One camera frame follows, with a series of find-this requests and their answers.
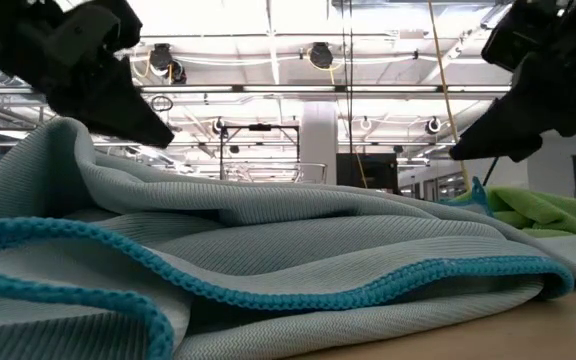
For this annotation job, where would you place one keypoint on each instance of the green microfiber towel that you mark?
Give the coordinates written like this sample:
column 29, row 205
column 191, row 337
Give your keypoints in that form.
column 548, row 210

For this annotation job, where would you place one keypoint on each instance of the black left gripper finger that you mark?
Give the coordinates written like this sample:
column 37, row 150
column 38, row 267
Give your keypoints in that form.
column 108, row 100

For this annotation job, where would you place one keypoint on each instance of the white building column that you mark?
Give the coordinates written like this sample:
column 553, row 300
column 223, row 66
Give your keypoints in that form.
column 319, row 135

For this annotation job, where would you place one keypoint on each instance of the ceiling light strip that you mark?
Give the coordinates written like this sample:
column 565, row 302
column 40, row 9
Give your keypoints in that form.
column 288, row 89

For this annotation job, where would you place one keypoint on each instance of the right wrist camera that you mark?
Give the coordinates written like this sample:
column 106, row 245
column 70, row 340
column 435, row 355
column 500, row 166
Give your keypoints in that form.
column 505, row 40

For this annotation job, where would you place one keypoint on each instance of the black wall screen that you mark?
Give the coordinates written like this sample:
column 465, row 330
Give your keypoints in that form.
column 378, row 170

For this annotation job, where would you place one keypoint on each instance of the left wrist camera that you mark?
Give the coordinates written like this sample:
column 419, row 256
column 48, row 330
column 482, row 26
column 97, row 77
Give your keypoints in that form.
column 120, row 22

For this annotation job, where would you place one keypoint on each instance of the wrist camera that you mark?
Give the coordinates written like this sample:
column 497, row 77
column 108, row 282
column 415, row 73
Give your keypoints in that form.
column 120, row 22
column 505, row 40

